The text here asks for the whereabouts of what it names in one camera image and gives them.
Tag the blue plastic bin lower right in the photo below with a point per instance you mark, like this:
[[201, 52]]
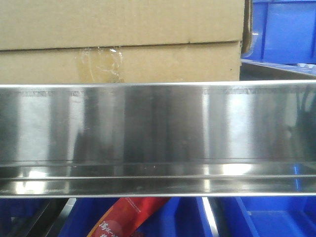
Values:
[[270, 216]]

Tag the stainless steel shelf rail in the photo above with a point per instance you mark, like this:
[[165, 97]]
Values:
[[244, 138]]

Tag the blue plastic bin upper right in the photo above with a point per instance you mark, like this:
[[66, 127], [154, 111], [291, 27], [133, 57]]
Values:
[[283, 31]]

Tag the brown cardboard carton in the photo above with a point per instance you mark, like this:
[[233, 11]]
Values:
[[123, 41]]

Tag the blue plastic bin lower left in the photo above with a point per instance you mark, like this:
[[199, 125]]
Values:
[[18, 216]]

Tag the shelf roller track bed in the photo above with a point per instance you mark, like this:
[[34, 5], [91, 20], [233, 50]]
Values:
[[255, 70]]

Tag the red snack package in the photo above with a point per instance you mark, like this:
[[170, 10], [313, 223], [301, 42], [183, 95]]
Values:
[[125, 216]]

